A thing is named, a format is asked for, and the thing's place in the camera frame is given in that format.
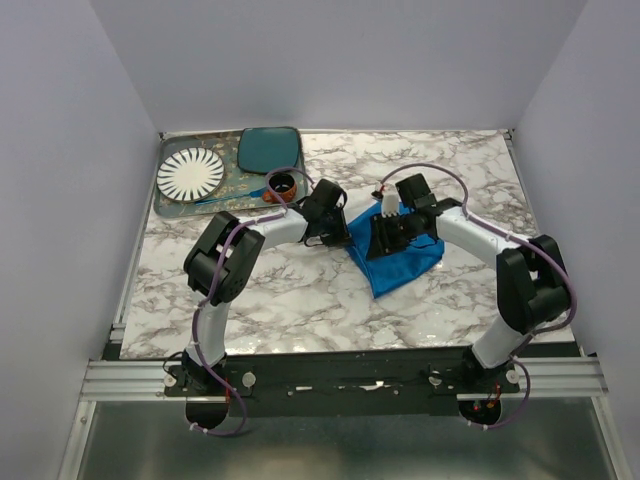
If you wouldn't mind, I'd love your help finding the blue plastic fork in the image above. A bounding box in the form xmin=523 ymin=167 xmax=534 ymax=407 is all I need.
xmin=195 ymin=187 xmax=266 ymax=205

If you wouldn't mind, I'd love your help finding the white striped round plate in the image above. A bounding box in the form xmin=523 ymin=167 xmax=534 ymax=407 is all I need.
xmin=156 ymin=147 xmax=225 ymax=203

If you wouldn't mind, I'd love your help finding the blue cloth napkin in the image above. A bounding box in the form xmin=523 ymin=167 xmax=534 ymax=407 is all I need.
xmin=346 ymin=205 xmax=445 ymax=299

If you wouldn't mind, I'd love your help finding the orange brown mug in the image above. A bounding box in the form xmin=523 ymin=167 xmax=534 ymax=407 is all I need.
xmin=262 ymin=172 xmax=298 ymax=204

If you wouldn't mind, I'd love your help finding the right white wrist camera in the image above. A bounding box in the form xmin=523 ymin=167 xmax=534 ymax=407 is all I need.
xmin=374 ymin=192 xmax=400 ymax=218

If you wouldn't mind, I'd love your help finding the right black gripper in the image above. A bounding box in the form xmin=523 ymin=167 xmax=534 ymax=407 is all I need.
xmin=364 ymin=211 xmax=417 ymax=262

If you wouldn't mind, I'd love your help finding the green patterned tray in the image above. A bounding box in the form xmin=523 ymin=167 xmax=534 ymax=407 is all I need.
xmin=154 ymin=127 xmax=310 ymax=219

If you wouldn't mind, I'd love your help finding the aluminium frame rail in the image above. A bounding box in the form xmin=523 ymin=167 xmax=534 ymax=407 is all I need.
xmin=79 ymin=357 xmax=174 ymax=401

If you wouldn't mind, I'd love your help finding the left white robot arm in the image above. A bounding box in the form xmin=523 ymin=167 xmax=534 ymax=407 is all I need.
xmin=166 ymin=179 xmax=352 ymax=395

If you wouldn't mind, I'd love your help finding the teal square plate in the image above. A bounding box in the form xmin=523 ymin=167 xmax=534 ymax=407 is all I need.
xmin=237 ymin=127 xmax=302 ymax=175

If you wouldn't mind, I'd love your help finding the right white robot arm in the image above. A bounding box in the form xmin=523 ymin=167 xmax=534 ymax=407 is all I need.
xmin=367 ymin=174 xmax=576 ymax=392

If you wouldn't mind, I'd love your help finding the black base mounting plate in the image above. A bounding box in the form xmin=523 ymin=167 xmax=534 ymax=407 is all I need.
xmin=164 ymin=347 xmax=520 ymax=418

